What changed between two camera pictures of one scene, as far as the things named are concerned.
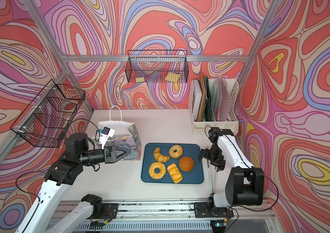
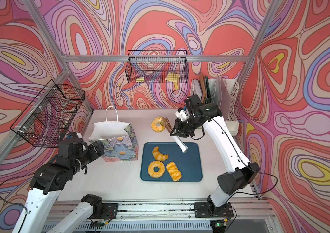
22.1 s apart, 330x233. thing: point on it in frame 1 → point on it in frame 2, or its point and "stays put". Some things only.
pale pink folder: x=223 y=101 stays put
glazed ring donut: x=156 y=165 stays put
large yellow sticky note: x=173 y=77 stays put
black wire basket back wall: x=157 y=66 stays put
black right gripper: x=205 y=153 → x=179 y=131
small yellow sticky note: x=140 y=79 stays put
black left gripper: x=112 y=159 → x=94 y=154
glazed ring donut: x=178 y=154 → x=158 y=120
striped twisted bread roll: x=176 y=175 stays put
